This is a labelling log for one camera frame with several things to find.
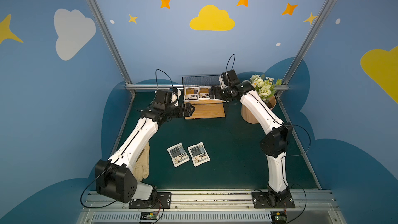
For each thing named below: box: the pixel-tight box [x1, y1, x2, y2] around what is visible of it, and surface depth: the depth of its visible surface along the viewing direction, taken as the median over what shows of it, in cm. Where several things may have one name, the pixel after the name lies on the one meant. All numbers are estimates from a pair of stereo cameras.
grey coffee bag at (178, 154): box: [166, 142, 191, 168], surface depth 90 cm
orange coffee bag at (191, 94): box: [183, 86, 200, 102], surface depth 98 cm
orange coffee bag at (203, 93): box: [199, 86, 217, 101], surface depth 99 cm
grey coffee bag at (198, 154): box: [187, 142, 211, 167], surface depth 91 cm
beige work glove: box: [133, 141, 151, 182], surface depth 87 cm
